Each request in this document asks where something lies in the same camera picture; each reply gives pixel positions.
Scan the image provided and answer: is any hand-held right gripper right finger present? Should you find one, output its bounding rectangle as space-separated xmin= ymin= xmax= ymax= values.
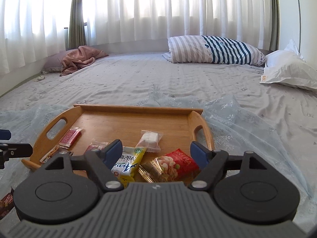
xmin=189 ymin=141 xmax=269 ymax=192

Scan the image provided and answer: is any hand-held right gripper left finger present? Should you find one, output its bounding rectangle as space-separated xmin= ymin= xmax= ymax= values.
xmin=45 ymin=139 xmax=124 ymax=192

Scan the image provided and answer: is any yellow and white biscuit packet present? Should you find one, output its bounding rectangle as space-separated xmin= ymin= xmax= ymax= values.
xmin=111 ymin=146 xmax=148 ymax=189

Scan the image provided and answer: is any red nut snack packet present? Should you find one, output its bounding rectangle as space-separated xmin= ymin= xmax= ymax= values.
xmin=149 ymin=148 xmax=201 ymax=184

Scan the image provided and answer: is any wooden serving tray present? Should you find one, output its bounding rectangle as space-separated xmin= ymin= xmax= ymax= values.
xmin=21 ymin=104 xmax=215 ymax=187

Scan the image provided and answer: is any small red snack packet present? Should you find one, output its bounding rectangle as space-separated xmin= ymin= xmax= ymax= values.
xmin=39 ymin=146 xmax=60 ymax=164

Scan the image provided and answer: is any gold snack packet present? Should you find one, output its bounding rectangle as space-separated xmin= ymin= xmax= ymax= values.
xmin=137 ymin=160 xmax=164 ymax=183

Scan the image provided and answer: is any small white snack packet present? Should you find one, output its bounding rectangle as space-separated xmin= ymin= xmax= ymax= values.
xmin=135 ymin=130 xmax=164 ymax=153

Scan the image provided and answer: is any dark red chocolate bar packet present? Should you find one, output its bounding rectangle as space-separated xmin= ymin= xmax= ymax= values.
xmin=0 ymin=188 xmax=15 ymax=221

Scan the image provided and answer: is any mauve pillow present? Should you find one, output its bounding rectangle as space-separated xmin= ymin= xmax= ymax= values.
xmin=43 ymin=51 xmax=72 ymax=73

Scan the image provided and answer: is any bed with grey sheet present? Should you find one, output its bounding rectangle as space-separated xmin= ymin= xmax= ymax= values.
xmin=0 ymin=51 xmax=317 ymax=238

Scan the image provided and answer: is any pink crumpled cloth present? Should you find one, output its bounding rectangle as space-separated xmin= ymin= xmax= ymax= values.
xmin=59 ymin=46 xmax=109 ymax=76

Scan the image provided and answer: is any striped pillow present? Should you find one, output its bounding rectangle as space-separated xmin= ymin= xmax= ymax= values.
xmin=162 ymin=35 xmax=266 ymax=66

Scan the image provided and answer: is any white pillow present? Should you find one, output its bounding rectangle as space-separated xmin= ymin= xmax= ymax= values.
xmin=260 ymin=39 xmax=317 ymax=91

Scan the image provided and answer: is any green curtain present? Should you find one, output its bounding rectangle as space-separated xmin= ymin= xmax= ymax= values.
xmin=67 ymin=0 xmax=87 ymax=50
xmin=269 ymin=0 xmax=280 ymax=52

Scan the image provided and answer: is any white sheer curtain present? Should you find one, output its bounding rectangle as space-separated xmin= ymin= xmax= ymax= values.
xmin=0 ymin=0 xmax=275 ymax=76

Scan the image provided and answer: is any white wardrobe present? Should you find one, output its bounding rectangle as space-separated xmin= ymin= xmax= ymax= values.
xmin=276 ymin=0 xmax=317 ymax=60

